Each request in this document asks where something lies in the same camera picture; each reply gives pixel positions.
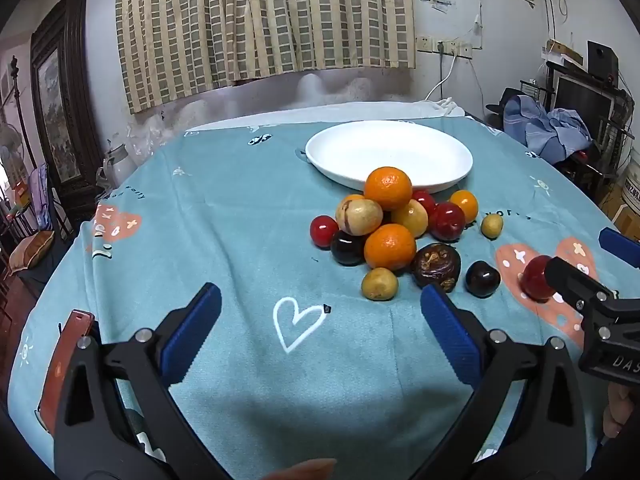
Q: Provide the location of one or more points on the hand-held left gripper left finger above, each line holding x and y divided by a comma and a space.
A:
195, 332

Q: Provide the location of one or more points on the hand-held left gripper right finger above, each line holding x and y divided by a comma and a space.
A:
450, 335

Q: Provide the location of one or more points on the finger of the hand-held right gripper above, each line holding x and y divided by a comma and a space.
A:
620, 244
575, 277

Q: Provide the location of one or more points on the red round fruit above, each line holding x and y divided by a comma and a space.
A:
324, 230
536, 282

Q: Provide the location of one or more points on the dark purple plum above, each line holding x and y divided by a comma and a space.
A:
483, 279
347, 249

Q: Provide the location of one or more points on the dark brown mangosteen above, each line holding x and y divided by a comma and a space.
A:
436, 266

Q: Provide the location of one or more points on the small olive green fruit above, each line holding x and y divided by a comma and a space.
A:
492, 225

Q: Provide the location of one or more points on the large orange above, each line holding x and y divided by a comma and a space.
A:
390, 246
387, 188

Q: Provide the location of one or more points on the large red fruit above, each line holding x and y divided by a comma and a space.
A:
448, 221

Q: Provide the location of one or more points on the yellow round fruit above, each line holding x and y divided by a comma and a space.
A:
412, 220

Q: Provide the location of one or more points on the small orange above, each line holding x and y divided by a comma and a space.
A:
354, 198
464, 205

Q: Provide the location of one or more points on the small red fruit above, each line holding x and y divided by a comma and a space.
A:
426, 200

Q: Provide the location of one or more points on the tan fruit with brown patch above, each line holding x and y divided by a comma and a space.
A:
359, 216

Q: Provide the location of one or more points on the white oval plate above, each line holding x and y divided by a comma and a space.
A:
380, 150

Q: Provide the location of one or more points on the person's right hand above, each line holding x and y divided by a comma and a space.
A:
620, 410

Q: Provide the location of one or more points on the person's left hand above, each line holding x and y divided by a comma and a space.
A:
305, 471

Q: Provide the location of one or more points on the cardboard box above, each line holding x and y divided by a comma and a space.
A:
627, 220

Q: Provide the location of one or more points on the teal printed tablecloth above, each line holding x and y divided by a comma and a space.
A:
225, 240

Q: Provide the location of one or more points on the blue clothing pile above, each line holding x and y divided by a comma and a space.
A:
545, 130

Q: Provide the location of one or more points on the black monitor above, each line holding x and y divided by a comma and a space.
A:
582, 100

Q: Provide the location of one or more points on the tan chair cushion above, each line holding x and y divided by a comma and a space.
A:
31, 252

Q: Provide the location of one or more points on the black speaker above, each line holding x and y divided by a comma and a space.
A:
602, 59

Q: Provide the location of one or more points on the white kettle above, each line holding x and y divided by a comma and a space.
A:
119, 160

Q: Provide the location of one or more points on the clear plastic bag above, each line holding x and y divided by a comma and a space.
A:
147, 132

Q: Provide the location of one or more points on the purple cloth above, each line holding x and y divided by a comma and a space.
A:
41, 195

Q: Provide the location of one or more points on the dark wood framed painting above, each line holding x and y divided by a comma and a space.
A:
55, 90

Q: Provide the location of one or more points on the beige checked curtain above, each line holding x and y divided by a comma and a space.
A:
250, 25

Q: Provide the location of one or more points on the white wall socket strip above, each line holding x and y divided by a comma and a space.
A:
454, 48

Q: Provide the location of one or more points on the white wall socket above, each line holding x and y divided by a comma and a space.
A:
425, 44

